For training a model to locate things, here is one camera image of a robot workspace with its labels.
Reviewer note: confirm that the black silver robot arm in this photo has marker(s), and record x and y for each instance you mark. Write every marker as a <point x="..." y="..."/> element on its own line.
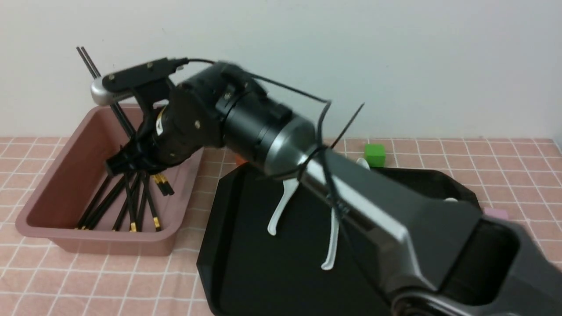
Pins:
<point x="437" y="258"/>

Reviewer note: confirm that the pink checkered tablecloth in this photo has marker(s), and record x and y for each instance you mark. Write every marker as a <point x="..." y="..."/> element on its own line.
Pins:
<point x="517" y="177"/>

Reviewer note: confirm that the white ceramic spoon far left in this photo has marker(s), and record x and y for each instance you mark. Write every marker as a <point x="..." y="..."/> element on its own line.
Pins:
<point x="289" y="188"/>

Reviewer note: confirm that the black plastic tray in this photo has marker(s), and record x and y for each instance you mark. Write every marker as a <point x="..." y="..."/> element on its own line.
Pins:
<point x="245" y="271"/>

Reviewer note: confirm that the white ceramic spoon centre right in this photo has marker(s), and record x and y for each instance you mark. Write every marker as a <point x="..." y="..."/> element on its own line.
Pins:
<point x="363" y="163"/>

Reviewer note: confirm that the orange cube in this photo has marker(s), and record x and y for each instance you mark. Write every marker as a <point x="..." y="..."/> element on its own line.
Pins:
<point x="240" y="161"/>

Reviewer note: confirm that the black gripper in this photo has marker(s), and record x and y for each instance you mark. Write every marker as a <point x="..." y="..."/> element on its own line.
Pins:
<point x="178" y="120"/>

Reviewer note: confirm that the pink plastic bin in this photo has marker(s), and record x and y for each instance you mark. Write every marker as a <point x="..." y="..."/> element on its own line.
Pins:
<point x="59" y="200"/>

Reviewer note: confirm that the black chopstick in bin rightmost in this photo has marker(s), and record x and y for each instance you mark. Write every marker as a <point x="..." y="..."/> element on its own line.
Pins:
<point x="149" y="200"/>

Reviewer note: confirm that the green cube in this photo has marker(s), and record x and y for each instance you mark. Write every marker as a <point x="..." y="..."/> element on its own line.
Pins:
<point x="375" y="155"/>

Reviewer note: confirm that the pink cube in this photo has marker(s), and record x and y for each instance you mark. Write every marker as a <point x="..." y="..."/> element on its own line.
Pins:
<point x="496" y="213"/>

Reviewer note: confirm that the white ceramic spoon centre left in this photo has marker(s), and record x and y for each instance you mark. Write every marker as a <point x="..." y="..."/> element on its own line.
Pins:
<point x="333" y="243"/>

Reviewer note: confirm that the black chopstick in bin leftmost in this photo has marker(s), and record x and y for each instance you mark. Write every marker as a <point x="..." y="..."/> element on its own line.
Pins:
<point x="93" y="203"/>

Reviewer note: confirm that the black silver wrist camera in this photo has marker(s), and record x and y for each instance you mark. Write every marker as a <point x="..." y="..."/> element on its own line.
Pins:
<point x="117" y="86"/>

